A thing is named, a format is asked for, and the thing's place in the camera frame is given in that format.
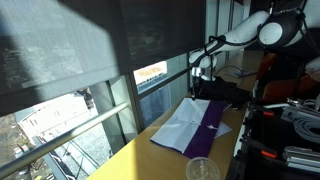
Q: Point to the aluminium profile rail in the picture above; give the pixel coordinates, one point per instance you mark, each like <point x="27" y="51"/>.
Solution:
<point x="302" y="158"/>

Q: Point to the clear plastic cup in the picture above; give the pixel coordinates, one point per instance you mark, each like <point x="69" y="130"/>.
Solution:
<point x="202" y="168"/>

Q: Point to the dark roller blind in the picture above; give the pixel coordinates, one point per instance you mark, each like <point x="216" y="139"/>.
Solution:
<point x="49" y="48"/>

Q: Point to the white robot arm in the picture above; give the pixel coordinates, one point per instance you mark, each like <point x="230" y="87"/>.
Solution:
<point x="271" y="29"/>

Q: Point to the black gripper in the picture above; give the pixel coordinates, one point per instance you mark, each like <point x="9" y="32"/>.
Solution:
<point x="198" y="75"/>

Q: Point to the orange chair near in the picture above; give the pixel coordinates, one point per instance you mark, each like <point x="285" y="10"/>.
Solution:
<point x="281" y="90"/>

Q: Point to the metal window handrail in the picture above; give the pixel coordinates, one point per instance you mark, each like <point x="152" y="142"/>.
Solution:
<point x="39" y="152"/>

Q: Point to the purple file holder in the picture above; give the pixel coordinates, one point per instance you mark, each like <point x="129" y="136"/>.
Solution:
<point x="192" y="127"/>

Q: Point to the white paper sheet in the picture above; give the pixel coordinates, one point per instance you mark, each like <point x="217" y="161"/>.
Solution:
<point x="222" y="129"/>

